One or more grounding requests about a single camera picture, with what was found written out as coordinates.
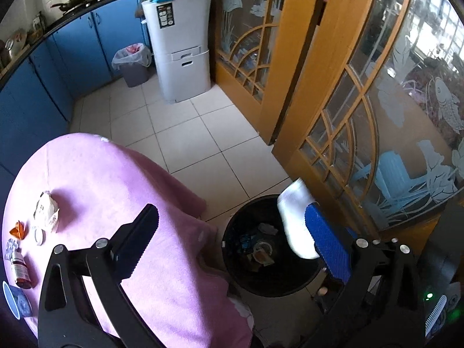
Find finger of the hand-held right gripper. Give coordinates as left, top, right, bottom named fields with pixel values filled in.
left=425, top=293, right=447, bottom=338

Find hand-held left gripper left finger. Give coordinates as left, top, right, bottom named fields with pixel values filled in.
left=38, top=204, right=164, bottom=348

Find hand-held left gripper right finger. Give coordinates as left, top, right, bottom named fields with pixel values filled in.
left=304, top=203, right=425, bottom=348

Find clear plastic lid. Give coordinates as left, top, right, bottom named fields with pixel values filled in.
left=254, top=242, right=273, bottom=260

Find black bucket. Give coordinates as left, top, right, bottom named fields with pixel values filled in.
left=221, top=195, right=327, bottom=298

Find pink tablecloth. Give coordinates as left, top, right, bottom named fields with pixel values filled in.
left=2, top=133, right=254, bottom=348

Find white labelled packet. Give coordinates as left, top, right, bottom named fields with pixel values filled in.
left=32, top=191, right=61, bottom=233

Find small orange wrapper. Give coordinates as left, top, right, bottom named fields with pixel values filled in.
left=9, top=222, right=28, bottom=240

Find brown medicine bottle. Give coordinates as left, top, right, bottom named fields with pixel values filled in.
left=10, top=251, right=33, bottom=290

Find crumpled foil blister pack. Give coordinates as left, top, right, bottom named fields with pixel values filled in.
left=3, top=239, right=19, bottom=262

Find blue cup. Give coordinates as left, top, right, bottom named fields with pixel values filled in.
left=3, top=281, right=32, bottom=320

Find wooden door with fish glass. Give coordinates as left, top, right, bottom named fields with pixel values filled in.
left=272, top=0, right=464, bottom=262

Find grey bin with white liner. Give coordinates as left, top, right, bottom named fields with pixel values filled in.
left=112, top=43, right=153, bottom=88

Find blue base cabinets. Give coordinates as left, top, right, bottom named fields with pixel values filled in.
left=0, top=0, right=153, bottom=193

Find grey storage cabinet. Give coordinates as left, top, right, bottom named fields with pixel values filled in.
left=141, top=0, right=213, bottom=104

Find wooden door with lotus glass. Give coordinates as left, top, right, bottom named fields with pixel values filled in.
left=212, top=0, right=329, bottom=144

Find steel pot lid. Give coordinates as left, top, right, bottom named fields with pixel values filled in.
left=5, top=31, right=29, bottom=59

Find black wok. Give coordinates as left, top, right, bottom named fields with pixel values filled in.
left=51, top=0, right=90, bottom=11

